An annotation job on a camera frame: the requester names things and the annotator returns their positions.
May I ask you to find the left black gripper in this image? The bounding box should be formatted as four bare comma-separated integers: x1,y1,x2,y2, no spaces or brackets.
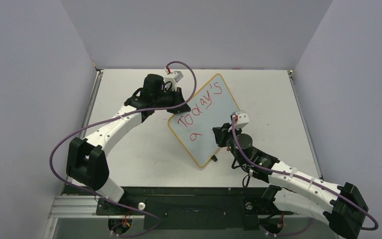
153,87,190,114

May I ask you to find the yellow-framed whiteboard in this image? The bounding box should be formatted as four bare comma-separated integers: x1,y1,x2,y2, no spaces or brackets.
168,74,240,168

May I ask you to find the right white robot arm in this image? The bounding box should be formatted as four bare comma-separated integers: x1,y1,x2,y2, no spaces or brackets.
212,123,369,239

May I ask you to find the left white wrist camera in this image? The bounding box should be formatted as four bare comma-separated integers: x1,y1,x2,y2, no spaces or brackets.
164,71,183,91

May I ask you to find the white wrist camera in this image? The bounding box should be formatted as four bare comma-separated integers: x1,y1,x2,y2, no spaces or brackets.
164,71,183,91
231,111,249,129

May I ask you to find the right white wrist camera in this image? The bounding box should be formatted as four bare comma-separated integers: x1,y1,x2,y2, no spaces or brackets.
231,111,249,129

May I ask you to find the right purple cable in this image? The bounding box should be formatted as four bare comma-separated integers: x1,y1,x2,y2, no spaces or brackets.
231,115,379,238

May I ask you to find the purple cable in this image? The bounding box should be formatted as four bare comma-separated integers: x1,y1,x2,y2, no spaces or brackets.
49,61,197,238
231,115,379,238

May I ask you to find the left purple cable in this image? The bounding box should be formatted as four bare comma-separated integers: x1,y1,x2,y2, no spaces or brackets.
49,61,197,238

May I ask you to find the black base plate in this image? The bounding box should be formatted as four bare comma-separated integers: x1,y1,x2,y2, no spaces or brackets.
62,186,310,231

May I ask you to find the aluminium frame rail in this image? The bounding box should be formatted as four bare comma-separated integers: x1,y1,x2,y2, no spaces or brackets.
47,194,347,219

